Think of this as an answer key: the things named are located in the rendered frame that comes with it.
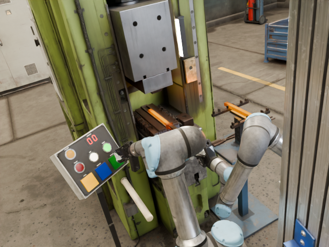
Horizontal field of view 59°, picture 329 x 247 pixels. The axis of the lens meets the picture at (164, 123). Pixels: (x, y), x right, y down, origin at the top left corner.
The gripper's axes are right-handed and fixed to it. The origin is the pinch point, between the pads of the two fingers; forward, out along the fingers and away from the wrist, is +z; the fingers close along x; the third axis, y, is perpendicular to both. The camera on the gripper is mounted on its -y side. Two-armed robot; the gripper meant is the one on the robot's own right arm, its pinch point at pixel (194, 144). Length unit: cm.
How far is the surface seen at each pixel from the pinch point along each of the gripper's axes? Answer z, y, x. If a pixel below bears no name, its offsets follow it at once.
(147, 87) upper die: 30.6, -30.6, -10.2
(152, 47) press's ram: 31, -54, -2
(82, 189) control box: 4, 0, -67
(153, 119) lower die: 46.7, 0.9, -4.0
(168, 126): 29.4, 0.2, -1.3
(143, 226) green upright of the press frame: 45, 91, -32
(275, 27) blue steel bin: 254, 35, 334
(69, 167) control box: 10, -12, -69
